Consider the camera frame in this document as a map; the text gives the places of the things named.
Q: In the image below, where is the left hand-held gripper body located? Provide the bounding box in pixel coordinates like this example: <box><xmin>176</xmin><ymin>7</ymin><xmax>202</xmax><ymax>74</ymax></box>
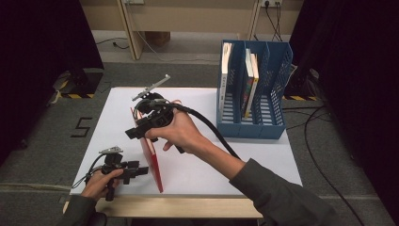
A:
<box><xmin>98</xmin><ymin>145</ymin><xmax>128</xmax><ymax>202</ymax></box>

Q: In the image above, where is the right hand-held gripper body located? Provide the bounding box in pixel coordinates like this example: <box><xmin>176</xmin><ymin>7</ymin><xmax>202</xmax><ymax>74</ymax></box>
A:
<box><xmin>131</xmin><ymin>73</ymin><xmax>175</xmax><ymax>130</ymax></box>

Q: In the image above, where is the red hardcover book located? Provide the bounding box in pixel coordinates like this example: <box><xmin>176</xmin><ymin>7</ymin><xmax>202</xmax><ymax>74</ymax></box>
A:
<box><xmin>130</xmin><ymin>106</ymin><xmax>165</xmax><ymax>194</ymax></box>

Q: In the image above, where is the white book with picture grid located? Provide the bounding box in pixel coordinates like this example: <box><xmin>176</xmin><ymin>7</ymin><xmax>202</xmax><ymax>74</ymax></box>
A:
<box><xmin>219</xmin><ymin>41</ymin><xmax>234</xmax><ymax>122</ymax></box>

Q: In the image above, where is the teal illustrated book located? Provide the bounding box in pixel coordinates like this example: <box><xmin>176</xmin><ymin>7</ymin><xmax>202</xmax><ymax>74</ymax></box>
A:
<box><xmin>240</xmin><ymin>48</ymin><xmax>256</xmax><ymax>118</ymax></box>

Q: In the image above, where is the blue plastic file rack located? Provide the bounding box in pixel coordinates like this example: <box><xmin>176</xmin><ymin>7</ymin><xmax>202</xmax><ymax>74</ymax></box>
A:
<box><xmin>215</xmin><ymin>39</ymin><xmax>295</xmax><ymax>140</ymax></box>

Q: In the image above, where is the teal glossy cover book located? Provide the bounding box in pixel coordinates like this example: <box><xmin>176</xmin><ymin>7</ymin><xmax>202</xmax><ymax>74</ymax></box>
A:
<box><xmin>244</xmin><ymin>53</ymin><xmax>261</xmax><ymax>120</ymax></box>

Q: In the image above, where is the person's right hand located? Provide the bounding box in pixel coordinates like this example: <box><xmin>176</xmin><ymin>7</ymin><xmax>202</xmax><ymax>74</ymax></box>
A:
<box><xmin>144</xmin><ymin>101</ymin><xmax>205</xmax><ymax>154</ymax></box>

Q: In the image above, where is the person's left hand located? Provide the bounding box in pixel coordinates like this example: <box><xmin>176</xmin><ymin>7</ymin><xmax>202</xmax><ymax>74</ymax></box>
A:
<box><xmin>80</xmin><ymin>169</ymin><xmax>124</xmax><ymax>202</ymax></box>

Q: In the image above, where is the black stand base striped tape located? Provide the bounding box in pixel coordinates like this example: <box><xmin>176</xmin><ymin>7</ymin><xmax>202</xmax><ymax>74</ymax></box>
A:
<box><xmin>58</xmin><ymin>68</ymin><xmax>105</xmax><ymax>100</ymax></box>
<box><xmin>281</xmin><ymin>64</ymin><xmax>322</xmax><ymax>103</ymax></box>

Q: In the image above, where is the cardboard box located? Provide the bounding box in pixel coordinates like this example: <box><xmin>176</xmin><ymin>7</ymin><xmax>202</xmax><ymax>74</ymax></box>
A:
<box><xmin>145</xmin><ymin>31</ymin><xmax>172</xmax><ymax>48</ymax></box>

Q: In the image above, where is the wooden desk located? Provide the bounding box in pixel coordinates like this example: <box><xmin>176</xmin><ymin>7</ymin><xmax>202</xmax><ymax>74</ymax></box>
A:
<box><xmin>78</xmin><ymin>0</ymin><xmax>305</xmax><ymax>61</ymax></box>

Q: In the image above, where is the black curtain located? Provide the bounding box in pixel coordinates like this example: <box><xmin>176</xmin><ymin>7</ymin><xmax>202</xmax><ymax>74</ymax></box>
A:
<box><xmin>287</xmin><ymin>0</ymin><xmax>399</xmax><ymax>224</ymax></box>
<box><xmin>0</xmin><ymin>0</ymin><xmax>105</xmax><ymax>166</ymax></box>

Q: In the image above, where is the left hand-held gripper cable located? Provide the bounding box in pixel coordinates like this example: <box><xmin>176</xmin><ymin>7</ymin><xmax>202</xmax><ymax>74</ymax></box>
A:
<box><xmin>72</xmin><ymin>153</ymin><xmax>110</xmax><ymax>190</ymax></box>

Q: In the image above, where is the hand-held gripper cable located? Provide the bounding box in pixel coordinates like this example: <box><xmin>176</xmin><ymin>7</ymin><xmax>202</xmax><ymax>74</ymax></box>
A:
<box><xmin>150</xmin><ymin>99</ymin><xmax>242</xmax><ymax>160</ymax></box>
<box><xmin>72</xmin><ymin>153</ymin><xmax>110</xmax><ymax>190</ymax></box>

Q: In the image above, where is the right hand-held gripper cable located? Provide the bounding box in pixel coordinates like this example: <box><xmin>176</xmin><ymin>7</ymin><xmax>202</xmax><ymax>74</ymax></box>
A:
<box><xmin>150</xmin><ymin>99</ymin><xmax>242</xmax><ymax>160</ymax></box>

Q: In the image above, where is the white cable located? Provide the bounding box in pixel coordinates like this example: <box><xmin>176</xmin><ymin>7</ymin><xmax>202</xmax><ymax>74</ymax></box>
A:
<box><xmin>125</xmin><ymin>3</ymin><xmax>221</xmax><ymax>63</ymax></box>

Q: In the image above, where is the thin black floor cable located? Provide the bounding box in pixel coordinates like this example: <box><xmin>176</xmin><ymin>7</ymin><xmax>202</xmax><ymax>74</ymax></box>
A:
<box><xmin>94</xmin><ymin>37</ymin><xmax>130</xmax><ymax>51</ymax></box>

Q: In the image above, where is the black plugged wall cable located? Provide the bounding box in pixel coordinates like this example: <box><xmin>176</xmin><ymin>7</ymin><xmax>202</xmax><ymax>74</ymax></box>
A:
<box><xmin>263</xmin><ymin>0</ymin><xmax>284</xmax><ymax>42</ymax></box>

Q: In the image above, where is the white wall socket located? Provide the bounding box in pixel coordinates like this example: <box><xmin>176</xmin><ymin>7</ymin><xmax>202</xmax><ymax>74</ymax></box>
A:
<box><xmin>261</xmin><ymin>0</ymin><xmax>284</xmax><ymax>8</ymax></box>

